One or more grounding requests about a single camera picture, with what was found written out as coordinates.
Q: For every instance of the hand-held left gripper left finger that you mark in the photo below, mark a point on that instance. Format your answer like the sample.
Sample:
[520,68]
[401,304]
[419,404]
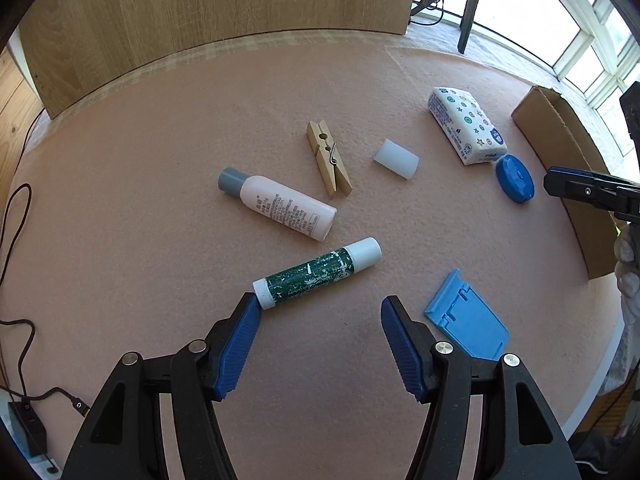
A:
[240,350]

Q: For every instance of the blue phone stand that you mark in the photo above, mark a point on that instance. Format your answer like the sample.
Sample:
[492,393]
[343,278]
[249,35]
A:
[470,320]

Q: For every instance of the wooden clothespin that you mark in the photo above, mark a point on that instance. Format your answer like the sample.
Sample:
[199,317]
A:
[320,140]

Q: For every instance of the black tripod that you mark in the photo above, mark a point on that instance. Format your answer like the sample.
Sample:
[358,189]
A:
[467,20]

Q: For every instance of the black power adapter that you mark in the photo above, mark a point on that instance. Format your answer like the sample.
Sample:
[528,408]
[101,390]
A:
[27,425]

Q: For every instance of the cardboard box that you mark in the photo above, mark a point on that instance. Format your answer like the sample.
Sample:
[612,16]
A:
[550,120]

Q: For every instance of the pink bottle with grey cap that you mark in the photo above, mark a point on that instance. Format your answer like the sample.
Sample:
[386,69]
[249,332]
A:
[285,205]

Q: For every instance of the checkered cloth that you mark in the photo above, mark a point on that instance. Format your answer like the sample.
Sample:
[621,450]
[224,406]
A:
[500,55]

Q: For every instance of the green glue stick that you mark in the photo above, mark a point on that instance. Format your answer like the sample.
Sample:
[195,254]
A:
[310,272]

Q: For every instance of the translucent white cap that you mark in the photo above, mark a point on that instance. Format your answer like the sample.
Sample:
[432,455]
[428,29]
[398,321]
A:
[395,159]

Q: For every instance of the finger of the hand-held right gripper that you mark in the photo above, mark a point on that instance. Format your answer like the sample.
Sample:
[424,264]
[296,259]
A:
[585,187]

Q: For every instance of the blue round tape measure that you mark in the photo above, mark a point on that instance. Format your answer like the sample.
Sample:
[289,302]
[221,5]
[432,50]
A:
[515,180]

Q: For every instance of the wooden board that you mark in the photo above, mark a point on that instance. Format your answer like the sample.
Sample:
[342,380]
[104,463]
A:
[200,10]

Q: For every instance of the person's right hand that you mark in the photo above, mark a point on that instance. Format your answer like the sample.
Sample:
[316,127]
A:
[629,265]

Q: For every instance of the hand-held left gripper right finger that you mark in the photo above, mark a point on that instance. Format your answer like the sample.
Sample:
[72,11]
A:
[405,350]

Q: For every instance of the tissue pack with dotted print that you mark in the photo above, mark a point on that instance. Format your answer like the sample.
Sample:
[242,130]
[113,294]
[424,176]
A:
[462,120]

